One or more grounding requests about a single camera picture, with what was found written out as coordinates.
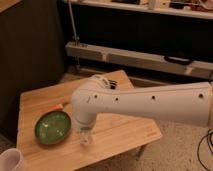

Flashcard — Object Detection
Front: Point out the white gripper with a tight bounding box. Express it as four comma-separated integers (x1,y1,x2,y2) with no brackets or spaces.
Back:
73,112,97,132

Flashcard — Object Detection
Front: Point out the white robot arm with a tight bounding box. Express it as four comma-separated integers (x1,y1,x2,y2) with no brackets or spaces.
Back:
71,75,213,131

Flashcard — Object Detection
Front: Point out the orange small object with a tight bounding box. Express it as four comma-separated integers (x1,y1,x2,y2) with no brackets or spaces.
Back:
50,104,63,111

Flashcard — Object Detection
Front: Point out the green bowl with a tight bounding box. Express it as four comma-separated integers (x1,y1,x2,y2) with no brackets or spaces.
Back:
34,110,72,145

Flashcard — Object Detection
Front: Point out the wooden table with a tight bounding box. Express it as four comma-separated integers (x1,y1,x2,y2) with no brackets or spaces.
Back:
17,79,162,171

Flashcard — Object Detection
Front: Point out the white long shelf board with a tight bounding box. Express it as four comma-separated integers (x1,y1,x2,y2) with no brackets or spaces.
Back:
65,42,213,80

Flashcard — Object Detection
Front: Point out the metal pole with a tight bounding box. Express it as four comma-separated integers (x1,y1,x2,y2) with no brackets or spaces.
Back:
68,0,79,46

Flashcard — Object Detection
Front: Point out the white mug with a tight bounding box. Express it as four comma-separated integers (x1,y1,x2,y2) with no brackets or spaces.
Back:
0,148,26,171

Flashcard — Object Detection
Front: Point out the upper white shelf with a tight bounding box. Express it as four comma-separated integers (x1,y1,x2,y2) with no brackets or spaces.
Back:
62,0,213,20

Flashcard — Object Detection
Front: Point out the black cable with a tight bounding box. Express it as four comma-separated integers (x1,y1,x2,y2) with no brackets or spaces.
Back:
196,128,213,171

